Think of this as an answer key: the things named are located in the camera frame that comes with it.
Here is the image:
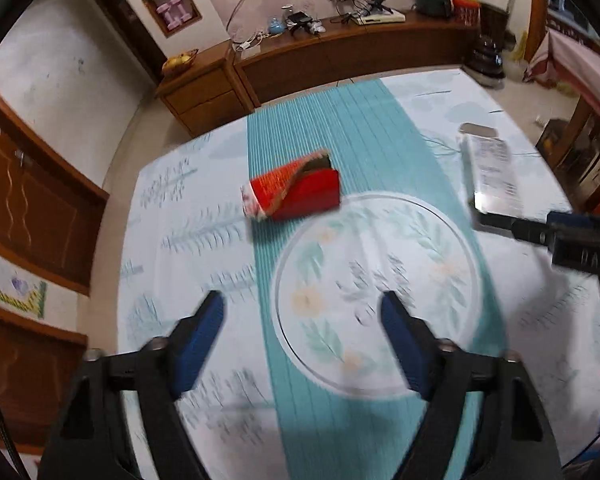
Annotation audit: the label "fruit basket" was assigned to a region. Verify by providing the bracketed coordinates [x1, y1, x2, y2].
[161, 49, 200, 77]

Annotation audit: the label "small wooden drawer cabinet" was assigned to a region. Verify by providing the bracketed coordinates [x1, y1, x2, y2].
[155, 42, 256, 136]

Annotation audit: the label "red container with yellow lid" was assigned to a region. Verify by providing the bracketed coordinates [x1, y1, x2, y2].
[452, 0, 482, 26]

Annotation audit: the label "pink dumbbells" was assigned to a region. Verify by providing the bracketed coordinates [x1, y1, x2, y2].
[156, 0, 191, 30]

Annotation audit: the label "silver blister pack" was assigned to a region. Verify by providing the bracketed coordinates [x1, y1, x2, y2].
[457, 122, 526, 216]

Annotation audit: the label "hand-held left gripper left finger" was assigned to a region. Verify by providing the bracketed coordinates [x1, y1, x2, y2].
[37, 290, 226, 480]

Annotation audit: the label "colourful wall poster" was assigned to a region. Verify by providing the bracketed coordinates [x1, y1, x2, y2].
[0, 255, 48, 318]

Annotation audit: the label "dark wooden door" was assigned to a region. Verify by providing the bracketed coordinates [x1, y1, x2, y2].
[86, 0, 166, 83]

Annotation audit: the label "table with pink cloth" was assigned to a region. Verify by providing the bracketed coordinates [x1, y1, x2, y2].
[525, 27, 600, 111]

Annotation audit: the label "white set-top box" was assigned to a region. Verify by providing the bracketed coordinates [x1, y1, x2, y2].
[356, 9, 407, 26]

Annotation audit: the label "brown wooden door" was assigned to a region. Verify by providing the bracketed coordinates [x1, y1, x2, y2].
[0, 77, 110, 296]

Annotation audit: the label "black stacked pot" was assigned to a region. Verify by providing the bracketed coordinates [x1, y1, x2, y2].
[467, 34, 506, 86]

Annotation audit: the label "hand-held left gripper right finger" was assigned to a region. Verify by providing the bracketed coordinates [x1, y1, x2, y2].
[380, 290, 566, 480]

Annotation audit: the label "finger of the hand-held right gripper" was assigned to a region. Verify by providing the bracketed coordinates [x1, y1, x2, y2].
[545, 211, 600, 232]
[472, 209, 553, 248]

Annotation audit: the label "red cardboard box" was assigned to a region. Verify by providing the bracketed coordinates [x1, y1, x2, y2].
[240, 149, 342, 222]

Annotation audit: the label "long wooden television cabinet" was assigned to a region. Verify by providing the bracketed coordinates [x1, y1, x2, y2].
[232, 7, 481, 108]

